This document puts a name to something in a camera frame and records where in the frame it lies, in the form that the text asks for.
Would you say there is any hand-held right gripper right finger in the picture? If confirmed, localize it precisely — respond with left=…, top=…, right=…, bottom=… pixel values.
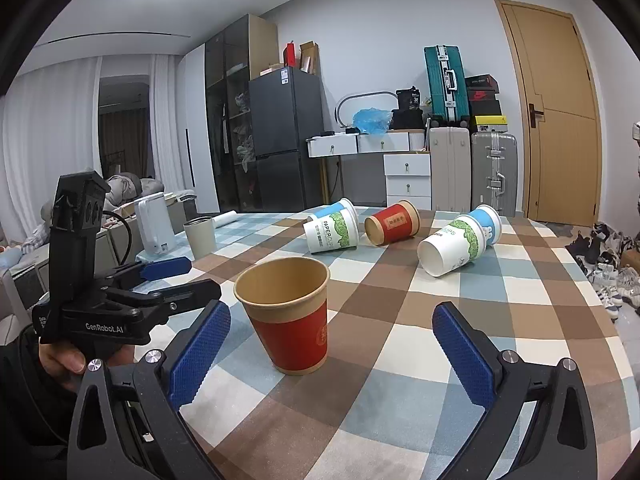
left=431, top=301, right=601, bottom=480

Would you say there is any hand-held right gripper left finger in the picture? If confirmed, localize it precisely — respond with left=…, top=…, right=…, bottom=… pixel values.
left=67, top=300, right=232, bottom=480

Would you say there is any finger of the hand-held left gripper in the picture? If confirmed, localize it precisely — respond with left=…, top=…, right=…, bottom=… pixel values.
left=102, top=256, right=193, bottom=291
left=106, top=280, right=222, bottom=317

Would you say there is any person's left forearm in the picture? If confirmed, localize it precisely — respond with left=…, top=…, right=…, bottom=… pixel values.
left=0, top=330, right=81, bottom=480

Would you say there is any red and tan paper cup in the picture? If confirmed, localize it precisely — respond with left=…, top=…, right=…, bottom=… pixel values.
left=363, top=200, right=421, bottom=246
left=233, top=257, right=331, bottom=377

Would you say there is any white green-print paper cup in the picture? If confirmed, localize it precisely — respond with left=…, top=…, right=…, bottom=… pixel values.
left=417, top=215, right=488, bottom=278
left=302, top=207, right=361, bottom=254

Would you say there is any blue and white paper cup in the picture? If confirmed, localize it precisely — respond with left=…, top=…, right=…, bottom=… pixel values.
left=467, top=204, right=502, bottom=246
left=307, top=198, right=358, bottom=223

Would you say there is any person's left hand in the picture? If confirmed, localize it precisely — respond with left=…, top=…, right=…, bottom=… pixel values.
left=39, top=342, right=137, bottom=393

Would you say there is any white electric kettle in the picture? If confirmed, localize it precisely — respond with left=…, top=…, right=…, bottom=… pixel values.
left=134, top=191, right=176, bottom=254

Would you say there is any grey-green tumbler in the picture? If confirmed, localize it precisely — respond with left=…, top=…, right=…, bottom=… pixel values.
left=183, top=216, right=217, bottom=261

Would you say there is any checkered tablecloth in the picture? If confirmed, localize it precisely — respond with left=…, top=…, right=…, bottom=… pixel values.
left=135, top=207, right=631, bottom=480

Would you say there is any white paper roll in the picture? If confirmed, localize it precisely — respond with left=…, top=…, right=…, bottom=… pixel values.
left=212, top=210, right=251, bottom=228

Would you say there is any grey clothes pile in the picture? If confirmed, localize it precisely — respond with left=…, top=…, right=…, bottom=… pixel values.
left=107, top=174, right=166, bottom=202

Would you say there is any white curtain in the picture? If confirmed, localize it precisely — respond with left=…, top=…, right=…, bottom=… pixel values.
left=149, top=52, right=186, bottom=193
left=0, top=57, right=102, bottom=241

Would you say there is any white wardrobe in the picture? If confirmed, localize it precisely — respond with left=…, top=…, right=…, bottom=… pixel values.
left=177, top=42, right=221, bottom=215

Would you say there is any pile of shoes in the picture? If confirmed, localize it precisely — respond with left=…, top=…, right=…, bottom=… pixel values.
left=565, top=220, right=640, bottom=321

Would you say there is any white drawer unit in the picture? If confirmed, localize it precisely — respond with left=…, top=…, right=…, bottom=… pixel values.
left=383, top=153, right=432, bottom=211

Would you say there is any beige suitcase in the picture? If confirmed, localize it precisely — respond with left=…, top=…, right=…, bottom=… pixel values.
left=429, top=126, right=473, bottom=212

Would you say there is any black refrigerator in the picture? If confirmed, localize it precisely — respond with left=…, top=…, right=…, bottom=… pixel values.
left=248, top=66, right=326, bottom=212

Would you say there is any silver suitcase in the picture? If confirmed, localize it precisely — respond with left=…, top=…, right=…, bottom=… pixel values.
left=470, top=132, right=518, bottom=217

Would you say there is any white desk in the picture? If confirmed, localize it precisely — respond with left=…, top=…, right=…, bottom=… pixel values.
left=306, top=130, right=431, bottom=201

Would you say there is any dark glass cabinet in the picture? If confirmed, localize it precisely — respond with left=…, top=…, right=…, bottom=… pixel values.
left=205, top=14, right=279, bottom=213

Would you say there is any yellow shoe box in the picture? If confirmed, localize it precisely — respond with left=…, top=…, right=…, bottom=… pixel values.
left=472, top=115, right=508, bottom=134

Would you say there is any black bag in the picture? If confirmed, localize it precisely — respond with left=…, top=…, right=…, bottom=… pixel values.
left=390, top=87, right=426, bottom=131

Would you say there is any blue plastic bag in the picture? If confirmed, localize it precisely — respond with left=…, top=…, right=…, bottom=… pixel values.
left=352, top=107, right=393, bottom=136

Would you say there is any cardboard box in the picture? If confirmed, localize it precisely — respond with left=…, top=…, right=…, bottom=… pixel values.
left=299, top=41, right=321, bottom=76

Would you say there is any wooden door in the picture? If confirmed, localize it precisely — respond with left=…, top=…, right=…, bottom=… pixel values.
left=494, top=0, right=602, bottom=228

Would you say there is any teal suitcase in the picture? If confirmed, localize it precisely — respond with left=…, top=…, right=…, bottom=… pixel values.
left=424, top=45, right=472, bottom=128

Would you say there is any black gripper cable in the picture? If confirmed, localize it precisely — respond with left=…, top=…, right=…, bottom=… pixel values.
left=102, top=210, right=132, bottom=266

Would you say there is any oval mirror frame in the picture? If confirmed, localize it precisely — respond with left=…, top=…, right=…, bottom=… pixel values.
left=335, top=91, right=398, bottom=128

